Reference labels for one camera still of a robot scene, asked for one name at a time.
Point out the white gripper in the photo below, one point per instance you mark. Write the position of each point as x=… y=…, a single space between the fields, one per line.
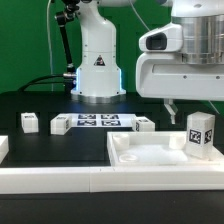
x=164 y=75

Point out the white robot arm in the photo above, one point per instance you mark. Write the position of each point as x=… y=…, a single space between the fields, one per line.
x=182 y=60

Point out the fiducial marker sheet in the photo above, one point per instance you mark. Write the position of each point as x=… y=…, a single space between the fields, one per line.
x=101 y=120

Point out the white left barrier piece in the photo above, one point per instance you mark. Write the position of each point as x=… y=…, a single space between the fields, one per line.
x=4 y=147

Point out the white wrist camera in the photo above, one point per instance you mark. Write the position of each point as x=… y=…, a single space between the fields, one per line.
x=166 y=39

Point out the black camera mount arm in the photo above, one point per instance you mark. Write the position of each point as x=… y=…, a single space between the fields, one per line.
x=62 y=18

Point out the white front barrier wall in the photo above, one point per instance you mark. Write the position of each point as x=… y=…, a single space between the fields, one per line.
x=109 y=179

